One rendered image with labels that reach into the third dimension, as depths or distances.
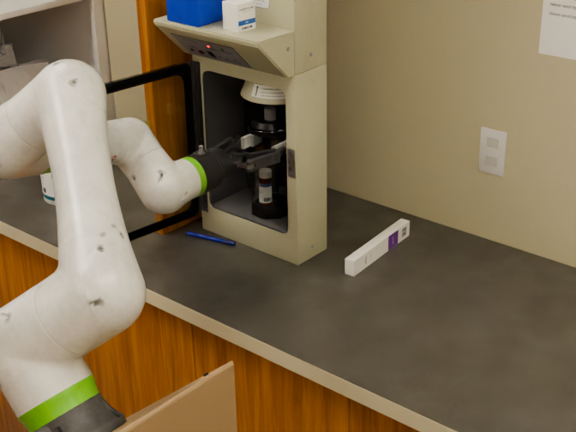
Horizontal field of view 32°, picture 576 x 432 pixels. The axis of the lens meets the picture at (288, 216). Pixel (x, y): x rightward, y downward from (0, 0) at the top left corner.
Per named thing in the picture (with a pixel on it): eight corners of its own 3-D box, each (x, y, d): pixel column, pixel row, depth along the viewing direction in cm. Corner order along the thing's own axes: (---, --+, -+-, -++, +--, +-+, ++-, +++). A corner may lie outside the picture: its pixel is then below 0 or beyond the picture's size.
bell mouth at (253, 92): (273, 76, 248) (273, 54, 246) (330, 90, 238) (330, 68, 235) (225, 94, 236) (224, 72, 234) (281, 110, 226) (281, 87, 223)
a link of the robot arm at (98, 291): (109, 296, 139) (64, 31, 169) (27, 349, 145) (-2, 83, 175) (171, 321, 148) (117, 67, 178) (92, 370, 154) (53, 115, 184)
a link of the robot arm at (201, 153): (178, 193, 227) (207, 204, 221) (176, 145, 222) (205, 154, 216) (197, 185, 231) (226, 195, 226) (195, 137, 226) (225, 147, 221)
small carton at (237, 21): (240, 24, 219) (239, -3, 216) (255, 28, 216) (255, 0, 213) (223, 28, 216) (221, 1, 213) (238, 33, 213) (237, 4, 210)
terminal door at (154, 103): (200, 214, 253) (190, 61, 236) (97, 254, 235) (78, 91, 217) (198, 213, 254) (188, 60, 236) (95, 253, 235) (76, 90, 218)
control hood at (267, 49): (190, 50, 237) (188, 8, 232) (296, 75, 218) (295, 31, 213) (154, 62, 229) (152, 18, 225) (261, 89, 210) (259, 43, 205)
